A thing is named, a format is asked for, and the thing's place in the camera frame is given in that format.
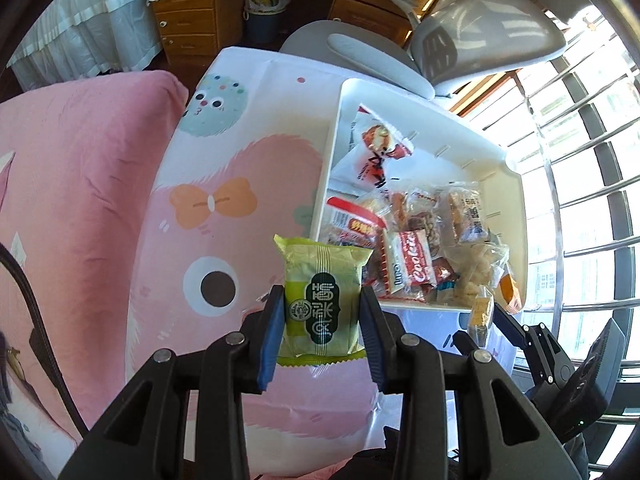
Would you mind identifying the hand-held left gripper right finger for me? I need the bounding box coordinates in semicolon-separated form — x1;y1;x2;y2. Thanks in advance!
360;285;576;480

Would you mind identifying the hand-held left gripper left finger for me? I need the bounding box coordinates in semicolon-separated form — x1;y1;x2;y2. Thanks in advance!
57;285;286;480

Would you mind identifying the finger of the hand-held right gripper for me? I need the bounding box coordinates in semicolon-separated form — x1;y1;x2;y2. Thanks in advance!
451;330;483;358
492;304;556;361

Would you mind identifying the small yellow candy packet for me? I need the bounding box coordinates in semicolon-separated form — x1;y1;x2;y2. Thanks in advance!
467;295;496;346

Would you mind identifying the green snack packet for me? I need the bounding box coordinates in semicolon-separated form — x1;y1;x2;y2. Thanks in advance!
272;234;375;367

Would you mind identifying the orange and white snack packet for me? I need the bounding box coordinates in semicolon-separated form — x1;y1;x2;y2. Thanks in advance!
497;265;523;313

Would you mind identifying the clear packet of puffed snack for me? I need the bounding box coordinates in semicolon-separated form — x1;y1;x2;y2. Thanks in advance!
440;242;508;308

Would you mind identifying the brown snack packet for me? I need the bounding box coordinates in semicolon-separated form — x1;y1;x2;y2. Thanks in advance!
432;257;458;286

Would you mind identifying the red trimmed dark cookie packet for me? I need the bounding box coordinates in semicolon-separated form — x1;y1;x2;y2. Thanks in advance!
385;230;436;291

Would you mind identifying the white and red snack packet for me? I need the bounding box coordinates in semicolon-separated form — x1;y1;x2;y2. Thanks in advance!
330;104;416;201

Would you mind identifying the white plastic bin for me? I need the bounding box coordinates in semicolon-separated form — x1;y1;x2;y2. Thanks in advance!
310;77;530;315

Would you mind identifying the person's dark clothing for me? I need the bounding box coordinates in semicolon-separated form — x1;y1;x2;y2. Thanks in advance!
330;425;461;480

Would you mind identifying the cartoon printed tablecloth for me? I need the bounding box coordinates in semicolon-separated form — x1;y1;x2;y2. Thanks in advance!
125;46;526;471

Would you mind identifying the metal window grille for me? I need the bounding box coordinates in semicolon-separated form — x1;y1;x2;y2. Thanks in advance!
450;0;640;461

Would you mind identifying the pink bed blanket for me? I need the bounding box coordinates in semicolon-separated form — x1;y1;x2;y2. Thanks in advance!
0;70;190;441

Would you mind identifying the cartoon printed pillow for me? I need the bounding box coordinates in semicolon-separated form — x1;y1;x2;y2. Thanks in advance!
0;332;83;480

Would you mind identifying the blue trash bin with bag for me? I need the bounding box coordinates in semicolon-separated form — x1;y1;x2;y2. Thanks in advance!
242;0;293;46

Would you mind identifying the grey office chair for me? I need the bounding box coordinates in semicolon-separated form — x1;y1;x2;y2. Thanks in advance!
277;0;571;116

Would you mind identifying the wooden desk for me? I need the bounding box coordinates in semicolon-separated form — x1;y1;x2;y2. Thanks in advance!
147;0;441;66

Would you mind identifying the white lace cover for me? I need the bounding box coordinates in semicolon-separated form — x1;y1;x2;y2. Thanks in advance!
7;0;166;78

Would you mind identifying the black cable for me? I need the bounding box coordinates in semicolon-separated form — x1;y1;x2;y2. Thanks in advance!
0;242;83;441

